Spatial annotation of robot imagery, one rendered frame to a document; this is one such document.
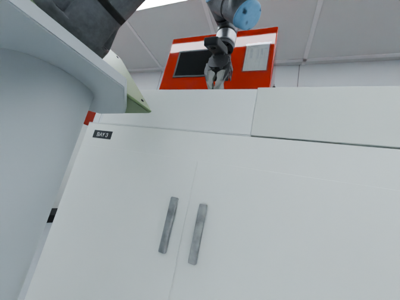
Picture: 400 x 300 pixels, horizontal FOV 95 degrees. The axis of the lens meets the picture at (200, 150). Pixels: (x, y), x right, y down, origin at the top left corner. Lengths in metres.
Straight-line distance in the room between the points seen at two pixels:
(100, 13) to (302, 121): 0.50
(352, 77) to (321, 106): 2.76
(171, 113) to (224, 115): 0.18
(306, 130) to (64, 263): 0.79
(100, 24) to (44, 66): 0.14
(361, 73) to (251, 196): 3.02
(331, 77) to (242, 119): 2.79
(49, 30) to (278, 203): 0.50
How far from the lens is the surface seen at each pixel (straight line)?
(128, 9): 0.50
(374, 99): 0.59
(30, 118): 0.39
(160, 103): 0.65
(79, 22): 0.47
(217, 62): 0.70
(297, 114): 0.53
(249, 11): 0.65
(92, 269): 0.70
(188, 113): 0.58
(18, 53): 0.43
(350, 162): 0.52
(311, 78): 3.21
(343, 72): 3.32
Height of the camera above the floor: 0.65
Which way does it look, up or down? 13 degrees up
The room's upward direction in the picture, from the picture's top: 12 degrees clockwise
